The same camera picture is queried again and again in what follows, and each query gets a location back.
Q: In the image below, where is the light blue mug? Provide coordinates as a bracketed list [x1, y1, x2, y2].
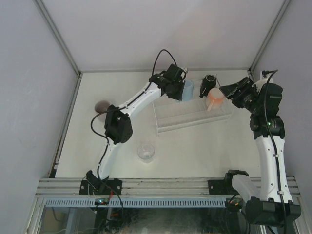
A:
[181, 80, 194, 102]

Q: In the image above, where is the pink ceramic mug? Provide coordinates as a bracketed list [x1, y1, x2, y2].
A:
[206, 87, 224, 111]

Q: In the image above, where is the black mug cream inside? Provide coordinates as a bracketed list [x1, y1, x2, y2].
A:
[199, 75, 216, 98]

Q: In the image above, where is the lilac ceramic mug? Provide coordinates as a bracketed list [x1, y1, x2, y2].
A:
[94, 100, 110, 122]

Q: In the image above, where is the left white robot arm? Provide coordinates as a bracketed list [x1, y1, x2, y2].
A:
[86, 64, 187, 191]

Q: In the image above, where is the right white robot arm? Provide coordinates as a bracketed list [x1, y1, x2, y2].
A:
[219, 77, 301, 228]

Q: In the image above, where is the clear acrylic dish rack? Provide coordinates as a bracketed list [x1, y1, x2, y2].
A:
[152, 80, 234, 134]

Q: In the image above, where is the clear glass near front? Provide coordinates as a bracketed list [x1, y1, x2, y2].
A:
[137, 143, 155, 163]

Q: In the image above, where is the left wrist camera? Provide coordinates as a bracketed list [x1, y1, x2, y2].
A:
[167, 64, 188, 80]

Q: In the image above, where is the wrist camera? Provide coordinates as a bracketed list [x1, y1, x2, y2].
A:
[253, 70, 271, 93]
[167, 64, 188, 80]

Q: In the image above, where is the right aluminium frame post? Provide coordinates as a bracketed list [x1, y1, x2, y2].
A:
[248, 0, 293, 75]

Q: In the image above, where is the aluminium frame post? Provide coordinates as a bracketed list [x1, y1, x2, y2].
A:
[33, 0, 81, 77]
[248, 0, 293, 75]

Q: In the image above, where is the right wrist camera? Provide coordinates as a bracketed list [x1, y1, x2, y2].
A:
[253, 70, 271, 93]

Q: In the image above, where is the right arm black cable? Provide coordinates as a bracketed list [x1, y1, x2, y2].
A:
[262, 69, 288, 234]

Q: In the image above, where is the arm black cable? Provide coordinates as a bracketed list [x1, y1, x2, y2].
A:
[90, 49, 178, 181]
[262, 69, 288, 234]

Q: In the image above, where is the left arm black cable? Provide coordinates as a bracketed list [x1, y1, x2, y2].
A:
[90, 49, 178, 181]

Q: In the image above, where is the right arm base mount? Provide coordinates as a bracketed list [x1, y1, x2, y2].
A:
[208, 170, 249, 195]

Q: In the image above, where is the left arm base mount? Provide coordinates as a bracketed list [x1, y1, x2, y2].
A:
[79, 171, 122, 195]

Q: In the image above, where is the left aluminium frame post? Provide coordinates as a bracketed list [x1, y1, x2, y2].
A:
[33, 0, 81, 77]

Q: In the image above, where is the aluminium front rail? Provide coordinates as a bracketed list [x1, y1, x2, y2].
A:
[35, 177, 301, 198]

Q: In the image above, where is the blue slotted cable duct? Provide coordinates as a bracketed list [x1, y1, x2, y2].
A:
[45, 197, 227, 208]

